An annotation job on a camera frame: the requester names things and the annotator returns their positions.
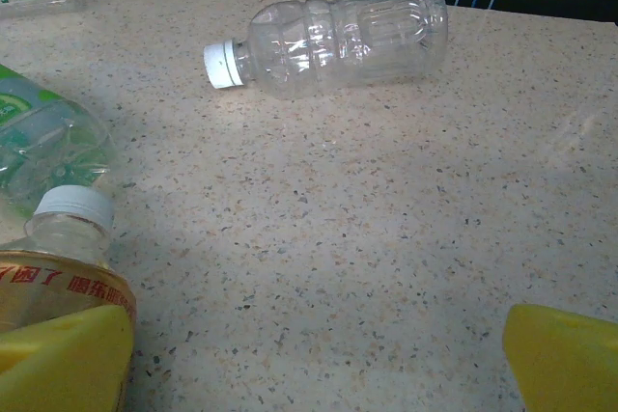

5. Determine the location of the green label clear bottle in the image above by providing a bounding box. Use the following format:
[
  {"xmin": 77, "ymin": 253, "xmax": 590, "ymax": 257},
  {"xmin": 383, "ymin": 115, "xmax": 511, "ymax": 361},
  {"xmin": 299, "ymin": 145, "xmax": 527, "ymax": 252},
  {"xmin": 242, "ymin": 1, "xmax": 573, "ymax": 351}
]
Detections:
[{"xmin": 0, "ymin": 63, "xmax": 120, "ymax": 220}]

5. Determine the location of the clear ribbed bottle white cap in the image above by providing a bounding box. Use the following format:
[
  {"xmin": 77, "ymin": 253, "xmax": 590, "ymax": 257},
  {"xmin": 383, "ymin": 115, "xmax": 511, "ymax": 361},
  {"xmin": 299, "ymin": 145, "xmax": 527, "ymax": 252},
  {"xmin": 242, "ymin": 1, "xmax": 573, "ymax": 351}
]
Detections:
[{"xmin": 202, "ymin": 0, "xmax": 450, "ymax": 100}]

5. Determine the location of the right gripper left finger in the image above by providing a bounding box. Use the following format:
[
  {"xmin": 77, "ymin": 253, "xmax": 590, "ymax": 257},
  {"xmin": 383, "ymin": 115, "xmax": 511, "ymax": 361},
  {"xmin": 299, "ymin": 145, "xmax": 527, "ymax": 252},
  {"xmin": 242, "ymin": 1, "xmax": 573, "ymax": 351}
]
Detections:
[{"xmin": 0, "ymin": 304, "xmax": 137, "ymax": 412}]

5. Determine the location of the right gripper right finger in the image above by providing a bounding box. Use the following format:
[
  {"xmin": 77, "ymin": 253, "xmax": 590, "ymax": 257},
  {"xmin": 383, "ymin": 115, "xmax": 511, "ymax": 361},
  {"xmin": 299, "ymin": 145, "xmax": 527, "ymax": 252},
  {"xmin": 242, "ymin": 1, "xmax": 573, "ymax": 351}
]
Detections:
[{"xmin": 501, "ymin": 303, "xmax": 618, "ymax": 412}]

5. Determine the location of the gold red label bottle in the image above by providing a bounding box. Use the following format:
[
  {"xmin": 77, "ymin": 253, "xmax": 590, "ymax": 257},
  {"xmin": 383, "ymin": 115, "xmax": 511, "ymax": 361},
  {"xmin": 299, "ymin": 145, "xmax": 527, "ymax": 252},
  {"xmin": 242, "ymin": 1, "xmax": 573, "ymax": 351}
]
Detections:
[{"xmin": 0, "ymin": 184, "xmax": 139, "ymax": 336}]

